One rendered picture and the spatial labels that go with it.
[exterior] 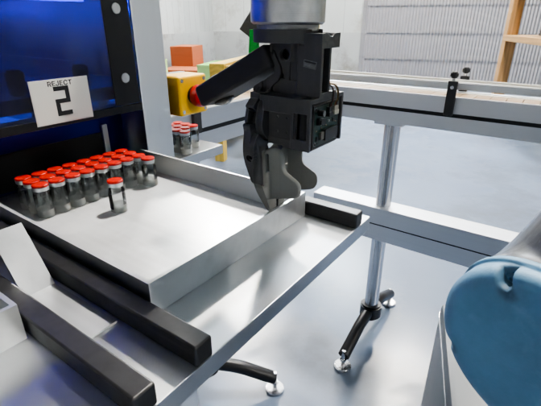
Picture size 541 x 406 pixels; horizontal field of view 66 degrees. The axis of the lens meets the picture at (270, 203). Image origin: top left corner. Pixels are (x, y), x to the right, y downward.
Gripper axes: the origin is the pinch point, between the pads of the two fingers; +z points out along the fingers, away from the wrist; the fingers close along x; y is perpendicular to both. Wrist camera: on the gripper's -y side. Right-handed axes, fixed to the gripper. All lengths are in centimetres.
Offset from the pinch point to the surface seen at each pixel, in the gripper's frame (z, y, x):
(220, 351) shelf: 3.9, 8.9, -19.5
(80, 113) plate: -8.1, -31.0, -4.8
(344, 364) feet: 90, -15, 67
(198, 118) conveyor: 0, -41, 29
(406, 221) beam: 39, -6, 85
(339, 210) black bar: 1.7, 6.4, 6.3
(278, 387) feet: 91, -29, 45
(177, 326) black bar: 1.6, 6.0, -21.2
